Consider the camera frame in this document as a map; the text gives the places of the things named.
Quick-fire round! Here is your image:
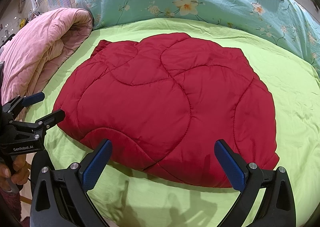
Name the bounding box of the pink folded quilt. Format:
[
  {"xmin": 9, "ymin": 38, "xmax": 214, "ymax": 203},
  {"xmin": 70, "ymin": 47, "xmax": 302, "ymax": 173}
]
[{"xmin": 1, "ymin": 8, "xmax": 93, "ymax": 104}]

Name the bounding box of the pink fleece sleeve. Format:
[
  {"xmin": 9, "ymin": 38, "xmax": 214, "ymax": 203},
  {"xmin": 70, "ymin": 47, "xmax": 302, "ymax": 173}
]
[{"xmin": 1, "ymin": 189, "xmax": 30, "ymax": 227}]

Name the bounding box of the person's left hand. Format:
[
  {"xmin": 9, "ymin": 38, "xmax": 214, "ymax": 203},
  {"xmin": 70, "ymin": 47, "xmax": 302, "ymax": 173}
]
[{"xmin": 0, "ymin": 154, "xmax": 30, "ymax": 191}]

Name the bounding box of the red quilted puffer coat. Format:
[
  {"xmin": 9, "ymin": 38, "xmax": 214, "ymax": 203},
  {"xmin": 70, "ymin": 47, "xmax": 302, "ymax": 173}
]
[{"xmin": 54, "ymin": 33, "xmax": 279, "ymax": 188}]

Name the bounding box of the teal floral duvet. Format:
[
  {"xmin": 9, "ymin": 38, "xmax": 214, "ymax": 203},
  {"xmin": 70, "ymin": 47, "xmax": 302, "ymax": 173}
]
[{"xmin": 75, "ymin": 0, "xmax": 319, "ymax": 70}]

